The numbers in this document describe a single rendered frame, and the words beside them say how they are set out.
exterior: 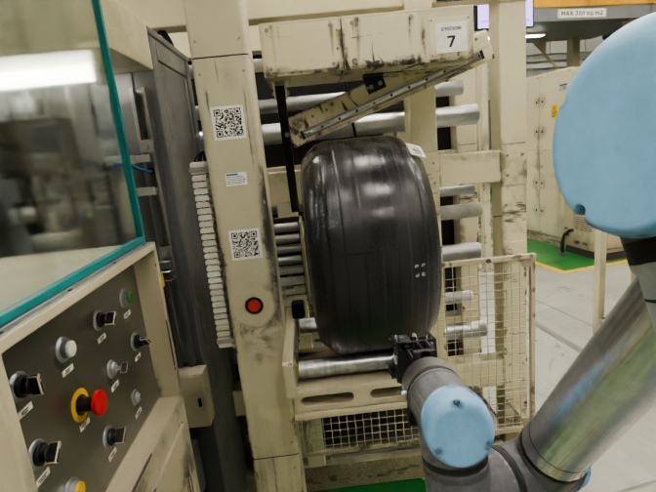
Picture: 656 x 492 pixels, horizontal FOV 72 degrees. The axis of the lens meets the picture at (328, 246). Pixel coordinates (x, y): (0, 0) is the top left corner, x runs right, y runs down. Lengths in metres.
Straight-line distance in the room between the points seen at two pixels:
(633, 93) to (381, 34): 1.16
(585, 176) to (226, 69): 0.93
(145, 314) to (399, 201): 0.62
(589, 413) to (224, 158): 0.87
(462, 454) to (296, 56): 1.09
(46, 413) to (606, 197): 0.72
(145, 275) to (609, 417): 0.88
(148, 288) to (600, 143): 0.95
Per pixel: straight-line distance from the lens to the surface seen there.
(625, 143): 0.29
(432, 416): 0.63
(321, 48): 1.39
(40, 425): 0.77
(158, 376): 1.17
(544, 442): 0.70
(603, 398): 0.60
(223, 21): 1.15
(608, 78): 0.31
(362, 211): 0.96
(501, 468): 0.74
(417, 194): 0.99
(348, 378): 1.19
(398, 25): 1.43
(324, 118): 1.50
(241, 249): 1.14
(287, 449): 1.37
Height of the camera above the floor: 1.44
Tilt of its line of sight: 12 degrees down
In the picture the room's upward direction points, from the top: 6 degrees counter-clockwise
